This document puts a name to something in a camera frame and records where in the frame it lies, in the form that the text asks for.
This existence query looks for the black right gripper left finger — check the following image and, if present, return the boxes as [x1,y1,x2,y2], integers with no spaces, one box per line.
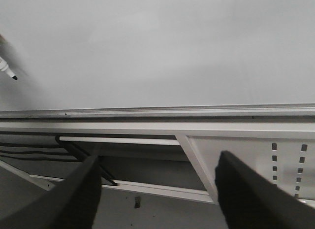
[0,156,101,229]

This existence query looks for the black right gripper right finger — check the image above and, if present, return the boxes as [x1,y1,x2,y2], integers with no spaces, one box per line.
[215,151,315,229]

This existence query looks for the white black-tipped whiteboard marker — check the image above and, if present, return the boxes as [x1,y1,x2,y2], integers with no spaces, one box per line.
[0,57,18,80]

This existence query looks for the white horizontal rod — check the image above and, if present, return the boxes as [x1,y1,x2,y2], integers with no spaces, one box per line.
[59,136,180,146]

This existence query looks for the black metal bracket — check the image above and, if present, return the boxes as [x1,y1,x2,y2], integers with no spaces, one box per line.
[55,134,118,187]

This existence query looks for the white metal shelving frame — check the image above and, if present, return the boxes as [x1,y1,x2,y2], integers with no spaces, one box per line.
[0,118,315,229]

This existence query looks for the black cables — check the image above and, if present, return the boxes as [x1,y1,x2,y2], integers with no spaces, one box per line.
[0,141,79,163]

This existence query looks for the white whiteboard with aluminium frame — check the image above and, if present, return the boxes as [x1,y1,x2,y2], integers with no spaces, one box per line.
[0,0,315,117]

